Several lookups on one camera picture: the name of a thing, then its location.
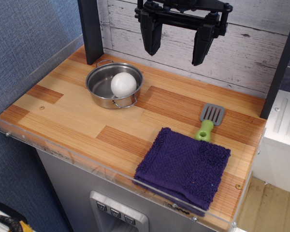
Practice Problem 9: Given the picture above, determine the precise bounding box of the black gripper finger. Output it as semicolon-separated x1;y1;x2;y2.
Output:
140;17;162;56
192;24;219;66

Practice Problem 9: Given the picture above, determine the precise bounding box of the grey spatula green handle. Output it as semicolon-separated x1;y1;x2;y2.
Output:
194;103;225;142

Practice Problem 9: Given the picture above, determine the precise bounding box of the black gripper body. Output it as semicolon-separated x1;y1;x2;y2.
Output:
135;0;233;37

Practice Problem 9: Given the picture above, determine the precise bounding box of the white ridged side counter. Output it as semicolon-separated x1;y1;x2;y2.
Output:
264;90;290;145

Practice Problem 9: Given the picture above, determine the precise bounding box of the yellow tape object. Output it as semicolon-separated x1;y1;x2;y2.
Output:
20;221;34;232

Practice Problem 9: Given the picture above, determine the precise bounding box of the clear acrylic guard rail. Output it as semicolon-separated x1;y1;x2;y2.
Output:
0;29;269;231

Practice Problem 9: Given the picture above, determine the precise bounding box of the dark upright post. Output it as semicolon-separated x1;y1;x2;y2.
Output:
260;32;290;119
77;0;104;65

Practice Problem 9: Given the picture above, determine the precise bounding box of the grey toy fridge cabinet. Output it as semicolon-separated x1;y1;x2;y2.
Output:
37;149;210;232

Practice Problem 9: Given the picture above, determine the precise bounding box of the purple cloth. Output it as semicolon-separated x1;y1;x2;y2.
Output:
134;128;231;217

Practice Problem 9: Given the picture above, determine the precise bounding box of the dark left upright post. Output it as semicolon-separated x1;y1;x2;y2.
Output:
77;0;104;65

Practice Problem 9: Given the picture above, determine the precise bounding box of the silver dispenser button panel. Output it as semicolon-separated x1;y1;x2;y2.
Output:
89;190;149;232

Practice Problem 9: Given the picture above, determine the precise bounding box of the black braided cable bundle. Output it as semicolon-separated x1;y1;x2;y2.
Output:
0;212;22;232

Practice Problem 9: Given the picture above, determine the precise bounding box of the dark right upright post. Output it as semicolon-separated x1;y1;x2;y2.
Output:
260;32;290;119

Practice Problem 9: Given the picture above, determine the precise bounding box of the white ball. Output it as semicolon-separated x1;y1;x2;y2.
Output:
111;72;137;98

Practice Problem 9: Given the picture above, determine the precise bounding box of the small steel pot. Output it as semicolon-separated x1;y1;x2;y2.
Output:
86;60;144;109

